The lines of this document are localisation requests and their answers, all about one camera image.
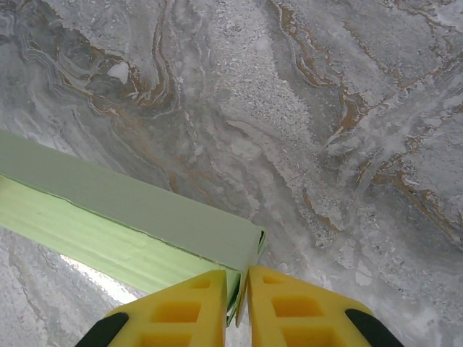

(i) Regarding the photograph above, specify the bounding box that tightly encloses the light green paper box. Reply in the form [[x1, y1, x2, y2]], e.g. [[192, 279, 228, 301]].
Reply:
[[0, 129, 267, 328]]

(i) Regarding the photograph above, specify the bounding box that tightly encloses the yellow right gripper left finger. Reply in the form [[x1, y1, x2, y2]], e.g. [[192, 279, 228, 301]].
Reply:
[[74, 269, 228, 347]]

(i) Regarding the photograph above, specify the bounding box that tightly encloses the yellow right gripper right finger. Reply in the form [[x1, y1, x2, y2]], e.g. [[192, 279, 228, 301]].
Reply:
[[247, 265, 401, 347]]

